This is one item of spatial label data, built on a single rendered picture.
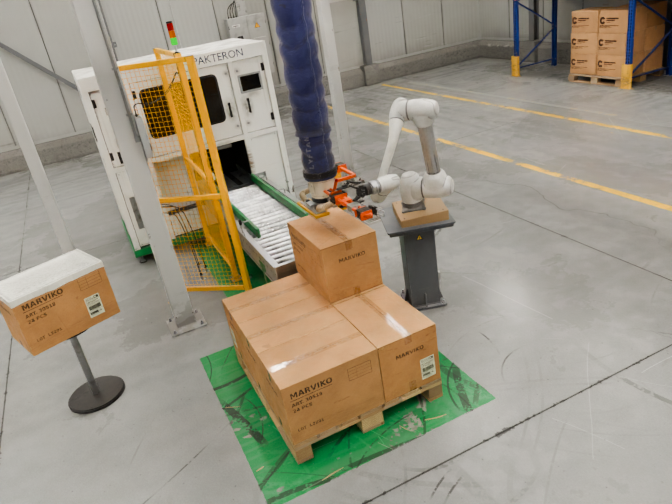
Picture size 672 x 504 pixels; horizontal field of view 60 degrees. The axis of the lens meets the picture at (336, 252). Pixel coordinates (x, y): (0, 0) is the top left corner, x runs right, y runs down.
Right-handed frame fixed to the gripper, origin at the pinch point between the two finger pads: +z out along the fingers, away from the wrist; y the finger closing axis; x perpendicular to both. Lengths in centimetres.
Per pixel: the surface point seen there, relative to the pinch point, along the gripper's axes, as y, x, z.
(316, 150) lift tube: -28.2, 17.1, 4.3
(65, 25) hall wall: -119, 949, 108
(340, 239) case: 28.3, 2.2, 4.3
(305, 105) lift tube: -57, 17, 6
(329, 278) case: 50, -3, 18
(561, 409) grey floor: 123, -114, -70
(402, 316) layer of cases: 68, -45, -9
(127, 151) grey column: -33, 131, 107
